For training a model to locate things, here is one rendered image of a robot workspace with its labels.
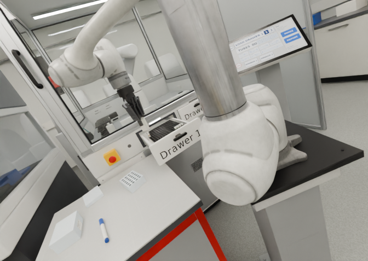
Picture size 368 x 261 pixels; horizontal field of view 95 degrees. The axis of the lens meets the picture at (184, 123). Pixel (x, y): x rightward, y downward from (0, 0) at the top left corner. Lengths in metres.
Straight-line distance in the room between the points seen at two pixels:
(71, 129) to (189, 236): 0.79
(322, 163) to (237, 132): 0.36
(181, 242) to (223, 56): 0.62
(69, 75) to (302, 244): 1.05
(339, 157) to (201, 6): 0.56
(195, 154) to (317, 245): 0.79
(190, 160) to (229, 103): 0.98
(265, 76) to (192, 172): 0.95
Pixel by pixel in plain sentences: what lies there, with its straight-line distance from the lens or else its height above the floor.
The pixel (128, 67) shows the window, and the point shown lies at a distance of 1.11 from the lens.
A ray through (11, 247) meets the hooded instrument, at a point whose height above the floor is 0.82.
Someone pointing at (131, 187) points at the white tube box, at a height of 0.79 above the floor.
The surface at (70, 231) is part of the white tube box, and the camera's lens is 0.87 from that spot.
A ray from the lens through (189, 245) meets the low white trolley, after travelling 0.76.
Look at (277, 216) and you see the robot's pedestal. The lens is 0.74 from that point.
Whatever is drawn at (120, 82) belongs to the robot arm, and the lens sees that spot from 0.81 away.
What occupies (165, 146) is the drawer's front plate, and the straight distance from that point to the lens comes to 0.81.
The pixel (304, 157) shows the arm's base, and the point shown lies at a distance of 0.66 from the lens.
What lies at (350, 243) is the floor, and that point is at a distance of 1.44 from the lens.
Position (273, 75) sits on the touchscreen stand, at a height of 0.84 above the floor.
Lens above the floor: 1.20
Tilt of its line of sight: 19 degrees down
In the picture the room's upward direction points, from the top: 24 degrees counter-clockwise
